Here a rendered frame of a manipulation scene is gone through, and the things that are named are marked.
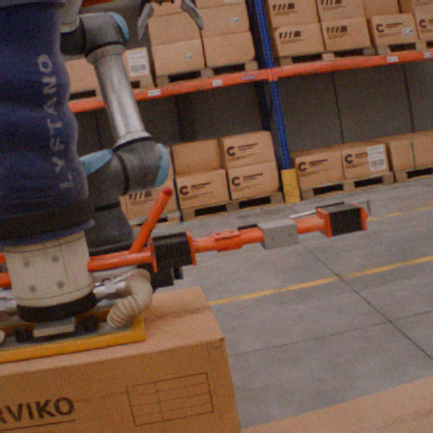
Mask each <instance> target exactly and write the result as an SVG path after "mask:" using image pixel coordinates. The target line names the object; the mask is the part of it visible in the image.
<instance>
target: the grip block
mask: <svg viewBox="0 0 433 433"><path fill-rule="evenodd" d="M149 245H150V250H151V255H152V261H153V267H154V272H155V273H157V272H158V271H162V270H168V269H174V268H179V267H183V266H190V265H193V266H196V265H197V263H196V257H195V250H194V244H193V238H192V236H191V234H190V231H188V229H185V231H180V233H174V234H169V235H162V236H157V237H153V238H152V236H151V237H150V238H149Z"/></svg>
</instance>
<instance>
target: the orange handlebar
mask: <svg viewBox="0 0 433 433"><path fill-rule="evenodd" d="M293 221H295V222H296V223H297V232H298V236H299V234H303V233H308V232H314V231H319V230H326V222H325V221H324V220H323V219H320V218H319V217H317V216H315V217H310V218H304V219H299V220H293ZM212 235H213V236H211V237H204V238H199V239H193V244H194V250H195V254H199V253H205V251H211V250H216V251H217V253H221V252H222V251H226V250H233V249H238V248H242V245H248V244H255V243H260V242H264V238H265V237H264V235H263V232H262V230H259V227H255V228H248V229H244V230H238V231H237V229H236V228H234V229H228V230H222V231H217V233H212ZM128 253H129V250H127V251H121V252H116V253H110V254H105V255H100V256H95V257H90V261H89V262H88V263H87V270H88V272H89V273H90V272H96V271H99V272H101V271H107V270H112V269H118V268H123V267H128V266H133V265H139V264H145V263H150V262H153V261H152V255H151V250H150V247H144V248H143V250H142V252H136V253H132V254H128ZM124 254H125V255H124ZM118 255H119V256H118ZM120 255H121V256H120ZM112 256H113V257H112ZM114 256H115V257H114ZM106 257H107V258H106ZM108 257H110V258H108ZM102 258H104V259H102ZM97 259H99V260H97ZM92 260H93V261H92ZM4 263H7V261H6V256H5V253H2V254H0V264H4ZM11 286H12V281H11V278H10V275H9V272H7V273H2V274H0V288H1V287H11Z"/></svg>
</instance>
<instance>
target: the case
mask: <svg viewBox="0 0 433 433"><path fill-rule="evenodd" d="M138 317H142V318H143V321H144V327H145V330H146V339H145V340H144V341H138V342H133V343H129V344H124V345H114V346H108V347H103V348H99V349H94V350H91V349H89V350H83V351H78V352H74V353H65V354H60V355H55V356H45V357H41V358H36V359H33V358H32V359H27V360H22V361H10V362H5V363H3V362H0V433H241V429H240V426H241V425H240V419H239V414H238V409H237V403H236V398H235V392H234V388H233V382H232V376H231V371H230V365H229V360H228V355H227V349H226V343H225V338H224V335H223V333H222V331H221V329H220V327H219V324H218V322H217V319H216V317H215V315H214V313H213V311H212V308H211V306H210V305H209V303H208V301H207V299H206V297H205V295H204V292H203V290H202V288H201V286H194V287H189V288H183V289H178V290H173V291H168V292H163V293H156V294H153V299H152V303H151V304H150V306H149V307H148V309H147V310H143V312H142V313H138V314H137V316H136V315H134V316H133V317H131V319H133V318H138Z"/></svg>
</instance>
